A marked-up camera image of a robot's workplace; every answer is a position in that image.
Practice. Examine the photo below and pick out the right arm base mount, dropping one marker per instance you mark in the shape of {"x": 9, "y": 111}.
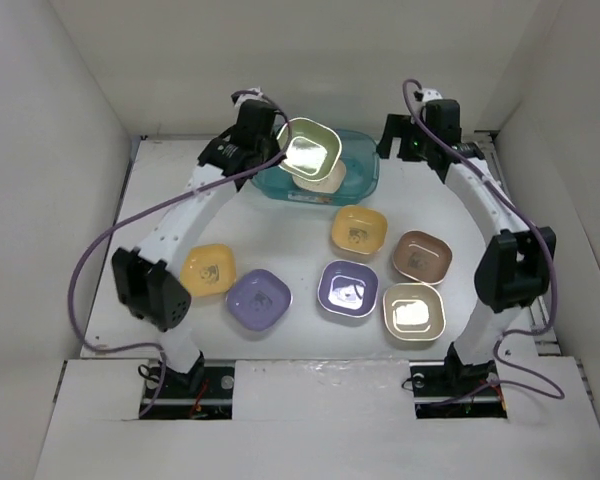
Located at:
{"x": 437, "y": 395}

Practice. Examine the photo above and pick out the beige plate front right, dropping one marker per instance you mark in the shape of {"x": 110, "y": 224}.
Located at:
{"x": 413, "y": 312}

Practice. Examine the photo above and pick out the yellow plate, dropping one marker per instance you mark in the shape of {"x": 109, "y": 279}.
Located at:
{"x": 208, "y": 270}
{"x": 359, "y": 230}

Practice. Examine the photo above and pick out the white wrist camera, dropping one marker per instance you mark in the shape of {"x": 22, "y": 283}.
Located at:
{"x": 241, "y": 96}
{"x": 426, "y": 95}

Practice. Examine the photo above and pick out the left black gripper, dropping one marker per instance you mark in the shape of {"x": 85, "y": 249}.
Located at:
{"x": 274, "y": 136}

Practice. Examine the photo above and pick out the light purple plate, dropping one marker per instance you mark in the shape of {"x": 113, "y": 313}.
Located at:
{"x": 258, "y": 300}

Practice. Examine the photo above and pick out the dark purple plate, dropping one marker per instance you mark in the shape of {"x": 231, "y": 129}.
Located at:
{"x": 347, "y": 288}

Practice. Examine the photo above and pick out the cream plate with panda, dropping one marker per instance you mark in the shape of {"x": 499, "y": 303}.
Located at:
{"x": 328, "y": 185}

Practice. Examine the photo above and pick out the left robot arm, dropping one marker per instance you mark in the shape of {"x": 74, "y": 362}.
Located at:
{"x": 147, "y": 277}

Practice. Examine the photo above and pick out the green plate with panda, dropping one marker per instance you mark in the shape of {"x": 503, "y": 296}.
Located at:
{"x": 311, "y": 149}

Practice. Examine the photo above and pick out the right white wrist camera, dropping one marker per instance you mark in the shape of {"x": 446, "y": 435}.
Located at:
{"x": 426, "y": 95}

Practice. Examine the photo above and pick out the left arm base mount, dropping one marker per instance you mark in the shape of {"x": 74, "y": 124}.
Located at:
{"x": 212, "y": 398}

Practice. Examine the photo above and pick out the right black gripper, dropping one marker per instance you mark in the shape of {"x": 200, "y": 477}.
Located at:
{"x": 397, "y": 126}

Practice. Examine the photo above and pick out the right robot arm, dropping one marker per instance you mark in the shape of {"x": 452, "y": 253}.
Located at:
{"x": 517, "y": 265}

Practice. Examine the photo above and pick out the teal plastic bin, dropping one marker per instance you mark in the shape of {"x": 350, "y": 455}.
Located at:
{"x": 360, "y": 181}

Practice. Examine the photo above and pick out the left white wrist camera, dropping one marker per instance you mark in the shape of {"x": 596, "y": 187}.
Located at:
{"x": 241, "y": 96}

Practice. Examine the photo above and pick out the brown plate with panda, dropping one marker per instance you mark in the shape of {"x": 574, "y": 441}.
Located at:
{"x": 422, "y": 257}

